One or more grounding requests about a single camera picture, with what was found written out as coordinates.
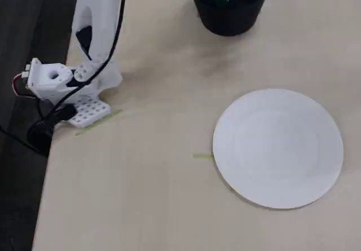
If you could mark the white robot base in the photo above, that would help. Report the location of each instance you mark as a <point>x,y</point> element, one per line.
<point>45,87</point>

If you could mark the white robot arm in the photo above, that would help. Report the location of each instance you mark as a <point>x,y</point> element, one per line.
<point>98,22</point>

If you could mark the short green tape strip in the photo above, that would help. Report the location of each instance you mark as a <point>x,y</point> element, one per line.
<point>203,156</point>

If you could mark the long green tape strip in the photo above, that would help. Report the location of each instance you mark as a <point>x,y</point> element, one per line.
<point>98,122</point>

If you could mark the white paper plate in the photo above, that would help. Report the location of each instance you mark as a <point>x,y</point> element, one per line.
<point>277,149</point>

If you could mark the small controller board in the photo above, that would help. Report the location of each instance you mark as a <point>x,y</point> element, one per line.
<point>26,76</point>

